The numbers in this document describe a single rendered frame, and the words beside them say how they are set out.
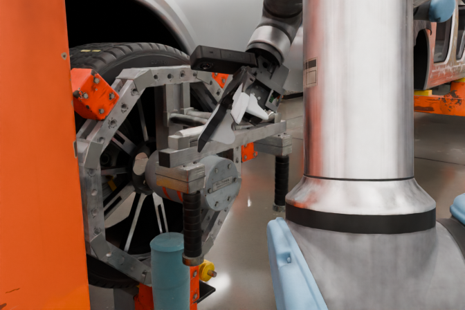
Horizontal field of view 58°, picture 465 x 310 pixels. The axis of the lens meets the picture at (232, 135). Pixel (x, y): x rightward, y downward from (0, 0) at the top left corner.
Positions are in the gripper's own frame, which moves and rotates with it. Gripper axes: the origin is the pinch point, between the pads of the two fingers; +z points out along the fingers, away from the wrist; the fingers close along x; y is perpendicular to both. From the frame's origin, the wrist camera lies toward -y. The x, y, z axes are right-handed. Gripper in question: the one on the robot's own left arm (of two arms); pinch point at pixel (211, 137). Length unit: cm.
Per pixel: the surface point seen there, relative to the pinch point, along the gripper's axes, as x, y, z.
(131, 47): 31.8, -20.5, -26.4
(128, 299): 75, 16, 20
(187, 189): 15.0, 3.8, 3.8
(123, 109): 28.2, -14.1, -9.4
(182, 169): 14.3, 1.0, 1.4
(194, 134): 14.7, -0.1, -6.4
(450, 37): 191, 236, -372
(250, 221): 192, 94, -66
